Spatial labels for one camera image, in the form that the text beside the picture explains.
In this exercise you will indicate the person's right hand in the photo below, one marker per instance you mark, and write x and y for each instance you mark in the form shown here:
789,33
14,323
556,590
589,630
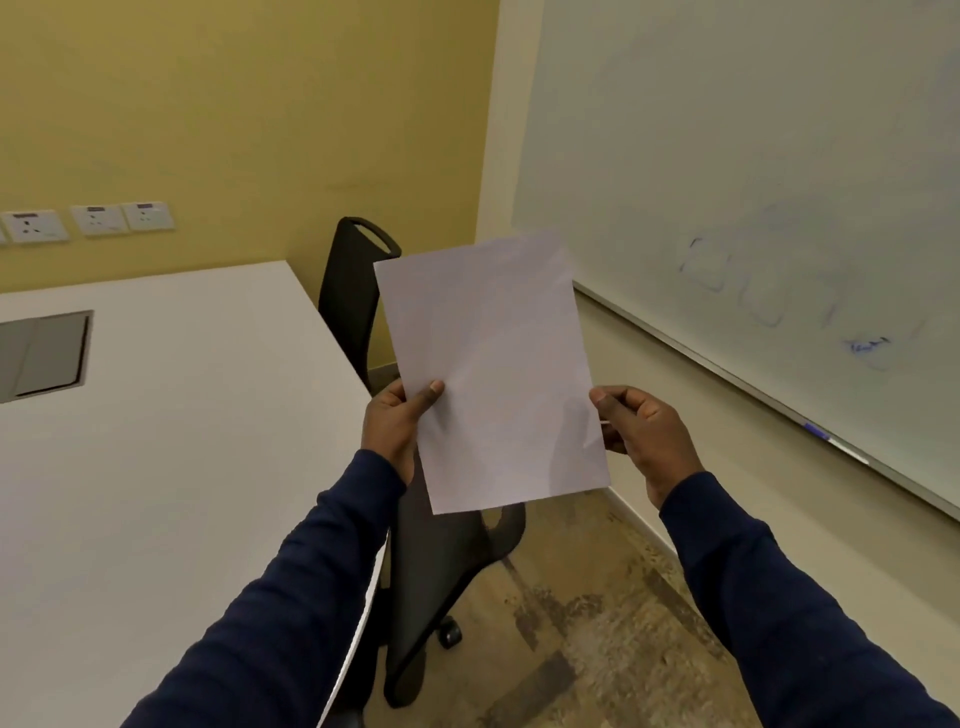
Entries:
656,442

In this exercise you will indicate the white paper sheet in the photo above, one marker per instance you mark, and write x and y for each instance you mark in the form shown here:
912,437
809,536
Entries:
491,367

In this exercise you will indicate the person's left hand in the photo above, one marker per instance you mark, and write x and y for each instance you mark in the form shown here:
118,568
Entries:
386,431

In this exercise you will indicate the person's left forearm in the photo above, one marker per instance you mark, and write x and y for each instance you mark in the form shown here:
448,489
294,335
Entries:
277,607

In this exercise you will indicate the white wall socket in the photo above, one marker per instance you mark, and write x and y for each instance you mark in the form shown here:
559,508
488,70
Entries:
34,226
99,220
148,216

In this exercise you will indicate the person's left thumb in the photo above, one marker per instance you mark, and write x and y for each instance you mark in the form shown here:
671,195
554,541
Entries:
424,397

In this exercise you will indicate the blue whiteboard marker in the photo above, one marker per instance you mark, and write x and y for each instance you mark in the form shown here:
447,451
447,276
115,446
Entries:
834,442

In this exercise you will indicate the person's right forearm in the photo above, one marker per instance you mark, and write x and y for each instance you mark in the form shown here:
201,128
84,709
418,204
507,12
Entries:
787,615

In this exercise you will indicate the black office chair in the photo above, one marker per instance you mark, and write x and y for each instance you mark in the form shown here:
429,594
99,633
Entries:
420,555

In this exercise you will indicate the person's right thumb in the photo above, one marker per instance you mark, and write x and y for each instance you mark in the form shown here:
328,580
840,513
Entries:
611,405

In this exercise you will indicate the white whiteboard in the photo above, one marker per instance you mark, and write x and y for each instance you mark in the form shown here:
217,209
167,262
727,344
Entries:
742,195

